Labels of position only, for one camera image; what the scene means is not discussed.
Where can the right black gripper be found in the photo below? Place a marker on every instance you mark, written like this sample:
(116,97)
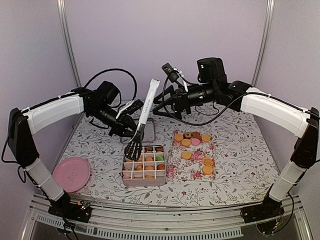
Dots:
(180,102)

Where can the aluminium front rail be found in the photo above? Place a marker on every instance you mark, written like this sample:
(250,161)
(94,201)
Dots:
(112,220)

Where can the aluminium corner post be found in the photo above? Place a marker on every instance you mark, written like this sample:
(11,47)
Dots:
(267,24)
(62,13)

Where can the pink round plate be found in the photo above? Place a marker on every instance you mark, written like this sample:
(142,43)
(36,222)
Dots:
(72,173)

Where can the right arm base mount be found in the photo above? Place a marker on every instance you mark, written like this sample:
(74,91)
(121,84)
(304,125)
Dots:
(261,212)

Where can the white handled food tongs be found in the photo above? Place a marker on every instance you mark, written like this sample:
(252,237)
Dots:
(134,147)

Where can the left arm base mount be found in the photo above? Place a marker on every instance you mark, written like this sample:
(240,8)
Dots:
(80,212)

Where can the floral tablecloth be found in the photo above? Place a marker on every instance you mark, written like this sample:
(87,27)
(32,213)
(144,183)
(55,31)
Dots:
(244,166)

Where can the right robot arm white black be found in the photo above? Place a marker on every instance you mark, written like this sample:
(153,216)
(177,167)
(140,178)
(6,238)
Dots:
(240,96)

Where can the green sandwich cookie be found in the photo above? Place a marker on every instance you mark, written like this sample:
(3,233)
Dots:
(159,158)

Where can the round embossed biscuit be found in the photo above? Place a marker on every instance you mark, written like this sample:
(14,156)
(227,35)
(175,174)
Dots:
(207,170)

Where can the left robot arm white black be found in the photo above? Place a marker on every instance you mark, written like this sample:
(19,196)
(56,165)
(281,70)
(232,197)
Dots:
(24,124)

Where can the metal cookie tin with dividers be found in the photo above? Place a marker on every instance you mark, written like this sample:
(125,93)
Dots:
(145,172)

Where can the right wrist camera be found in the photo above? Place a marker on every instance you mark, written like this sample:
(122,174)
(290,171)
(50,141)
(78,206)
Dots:
(175,76)

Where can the chocolate sprinkled donut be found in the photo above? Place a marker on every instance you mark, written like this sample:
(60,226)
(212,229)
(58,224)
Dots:
(187,135)

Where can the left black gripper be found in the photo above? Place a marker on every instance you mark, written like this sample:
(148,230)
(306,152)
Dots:
(121,125)

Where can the floral rectangular tray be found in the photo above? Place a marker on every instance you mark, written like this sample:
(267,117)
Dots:
(185,161)

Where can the right aluminium corner post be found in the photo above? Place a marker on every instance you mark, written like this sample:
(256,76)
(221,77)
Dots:
(267,24)

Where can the metal tin lid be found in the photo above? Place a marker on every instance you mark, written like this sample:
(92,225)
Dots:
(149,132)

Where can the left aluminium corner post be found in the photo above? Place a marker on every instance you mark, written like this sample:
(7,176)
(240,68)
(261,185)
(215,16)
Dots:
(62,13)

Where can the brown flower cookie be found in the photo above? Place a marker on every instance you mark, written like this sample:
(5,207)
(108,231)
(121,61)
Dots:
(196,135)

